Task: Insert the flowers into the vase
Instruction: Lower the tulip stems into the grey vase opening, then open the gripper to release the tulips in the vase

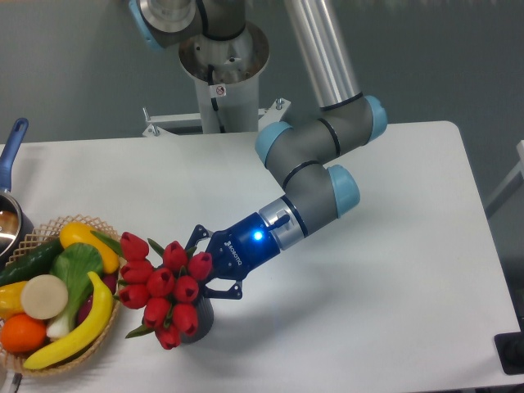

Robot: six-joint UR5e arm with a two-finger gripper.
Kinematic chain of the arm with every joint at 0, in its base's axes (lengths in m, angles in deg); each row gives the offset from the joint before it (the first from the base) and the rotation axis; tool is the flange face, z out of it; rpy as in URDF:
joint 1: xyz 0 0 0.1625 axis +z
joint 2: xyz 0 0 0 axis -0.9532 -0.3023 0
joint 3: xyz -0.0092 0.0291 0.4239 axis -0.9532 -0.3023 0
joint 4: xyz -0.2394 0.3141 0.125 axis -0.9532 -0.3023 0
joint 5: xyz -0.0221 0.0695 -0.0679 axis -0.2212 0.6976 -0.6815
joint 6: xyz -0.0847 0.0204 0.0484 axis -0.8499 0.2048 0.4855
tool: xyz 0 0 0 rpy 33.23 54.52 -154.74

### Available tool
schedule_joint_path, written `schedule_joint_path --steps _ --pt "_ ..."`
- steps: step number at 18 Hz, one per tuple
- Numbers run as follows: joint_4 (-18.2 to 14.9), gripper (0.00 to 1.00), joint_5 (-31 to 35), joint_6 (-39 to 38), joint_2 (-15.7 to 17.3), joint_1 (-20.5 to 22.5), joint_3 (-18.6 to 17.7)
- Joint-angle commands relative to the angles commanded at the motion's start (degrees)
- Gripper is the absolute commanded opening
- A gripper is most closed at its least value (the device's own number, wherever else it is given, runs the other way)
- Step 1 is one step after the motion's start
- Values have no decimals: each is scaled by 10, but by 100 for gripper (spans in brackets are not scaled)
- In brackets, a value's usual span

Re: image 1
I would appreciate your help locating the yellow banana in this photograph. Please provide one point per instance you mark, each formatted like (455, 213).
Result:
(83, 335)

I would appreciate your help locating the white furniture leg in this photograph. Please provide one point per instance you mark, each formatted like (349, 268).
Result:
(507, 187)

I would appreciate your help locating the black device at table edge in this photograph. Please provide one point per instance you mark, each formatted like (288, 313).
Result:
(510, 351)

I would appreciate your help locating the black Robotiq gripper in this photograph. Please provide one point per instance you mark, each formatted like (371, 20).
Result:
(235, 252)

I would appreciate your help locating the white metal base frame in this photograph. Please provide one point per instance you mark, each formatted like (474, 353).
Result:
(162, 124)

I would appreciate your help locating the yellow squash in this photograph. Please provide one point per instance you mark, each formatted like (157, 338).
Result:
(77, 232)

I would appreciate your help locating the woven wicker basket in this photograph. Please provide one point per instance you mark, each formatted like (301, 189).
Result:
(39, 235)

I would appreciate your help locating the orange fruit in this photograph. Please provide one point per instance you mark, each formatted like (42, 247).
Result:
(22, 334)

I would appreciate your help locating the blue handled saucepan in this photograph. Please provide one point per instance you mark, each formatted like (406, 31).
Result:
(15, 225)

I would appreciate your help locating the green bok choy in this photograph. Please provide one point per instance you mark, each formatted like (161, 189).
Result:
(72, 267)

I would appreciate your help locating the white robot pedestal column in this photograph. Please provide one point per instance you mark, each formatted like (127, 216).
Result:
(226, 77)

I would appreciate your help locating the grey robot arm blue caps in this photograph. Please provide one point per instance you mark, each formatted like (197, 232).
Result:
(315, 190)

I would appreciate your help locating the yellow bell pepper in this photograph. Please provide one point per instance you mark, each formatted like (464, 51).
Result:
(10, 303)

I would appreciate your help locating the beige round disc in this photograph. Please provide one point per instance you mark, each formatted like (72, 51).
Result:
(44, 297)

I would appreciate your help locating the red tulip bouquet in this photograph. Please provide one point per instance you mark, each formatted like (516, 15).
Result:
(164, 282)

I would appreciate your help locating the dark red vegetable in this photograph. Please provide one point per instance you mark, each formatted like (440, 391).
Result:
(84, 310)

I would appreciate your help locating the dark grey ribbed vase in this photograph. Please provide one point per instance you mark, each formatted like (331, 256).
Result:
(204, 321)

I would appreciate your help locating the green cucumber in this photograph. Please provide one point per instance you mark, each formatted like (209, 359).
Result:
(36, 262)

